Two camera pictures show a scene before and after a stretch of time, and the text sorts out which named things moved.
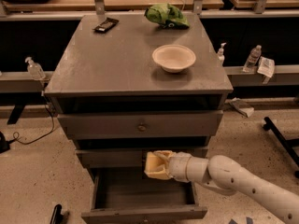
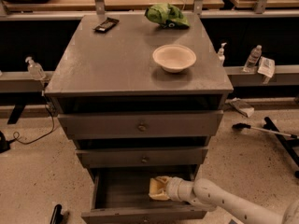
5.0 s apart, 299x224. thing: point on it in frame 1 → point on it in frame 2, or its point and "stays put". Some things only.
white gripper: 177,166 → 173,189
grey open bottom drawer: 128,195 stays put
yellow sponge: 152,161 → 155,187
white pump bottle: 220,56 stays put
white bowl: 174,58 stays put
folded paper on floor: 241,106 stays put
